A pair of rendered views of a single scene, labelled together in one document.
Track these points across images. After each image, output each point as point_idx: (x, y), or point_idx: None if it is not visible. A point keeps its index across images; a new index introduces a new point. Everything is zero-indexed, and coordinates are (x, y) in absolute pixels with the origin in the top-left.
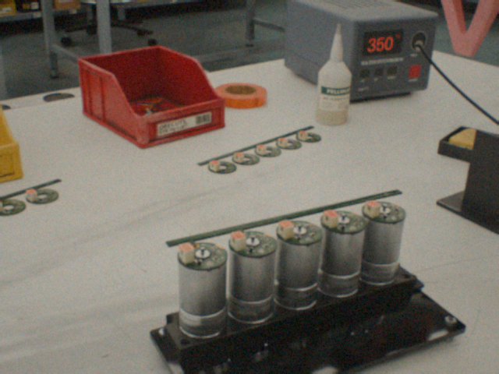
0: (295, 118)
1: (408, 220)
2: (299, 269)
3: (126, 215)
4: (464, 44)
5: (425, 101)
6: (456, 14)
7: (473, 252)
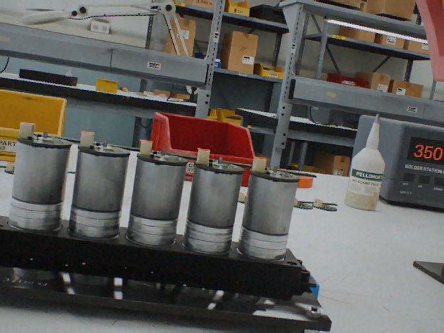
0: (326, 199)
1: (367, 265)
2: (146, 192)
3: None
4: (441, 68)
5: None
6: (436, 37)
7: (422, 300)
